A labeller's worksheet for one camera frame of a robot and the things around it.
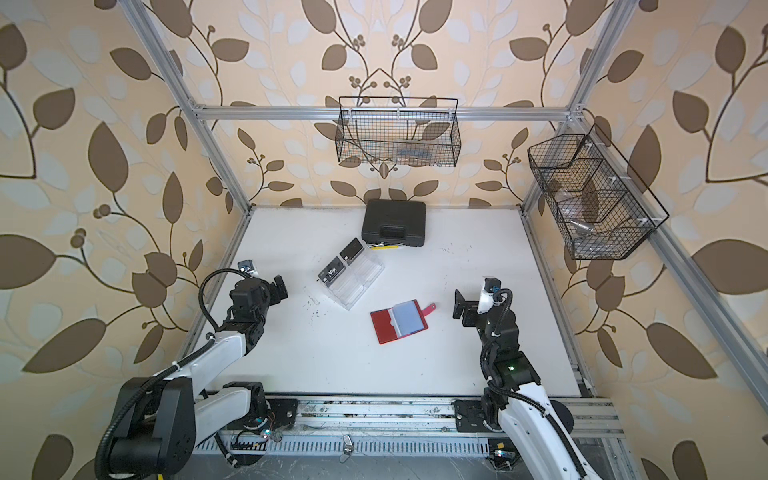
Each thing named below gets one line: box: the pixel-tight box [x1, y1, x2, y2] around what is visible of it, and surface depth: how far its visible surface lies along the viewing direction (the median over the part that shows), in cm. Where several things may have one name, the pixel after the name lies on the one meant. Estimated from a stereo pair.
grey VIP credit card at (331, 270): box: [318, 257, 344, 283], surface depth 93 cm
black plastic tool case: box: [361, 199, 427, 247], surface depth 111 cm
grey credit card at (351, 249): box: [339, 237, 363, 261], surface depth 98 cm
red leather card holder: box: [370, 299, 437, 345], surface depth 93 cm
